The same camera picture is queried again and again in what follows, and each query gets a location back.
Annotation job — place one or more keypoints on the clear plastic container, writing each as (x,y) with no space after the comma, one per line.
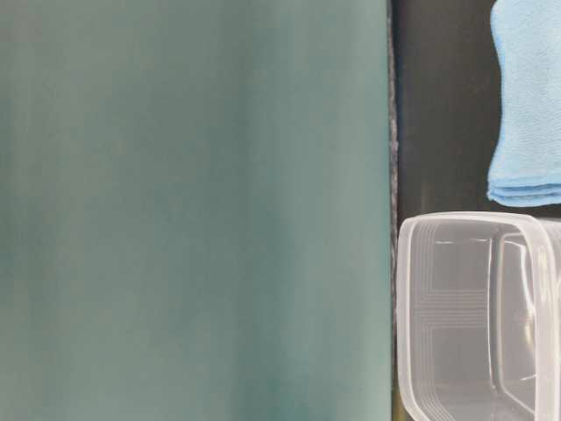
(478,316)

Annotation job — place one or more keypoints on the folded blue towel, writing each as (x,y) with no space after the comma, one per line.
(525,169)

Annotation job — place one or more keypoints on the green backdrop curtain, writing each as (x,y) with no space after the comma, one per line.
(194,211)

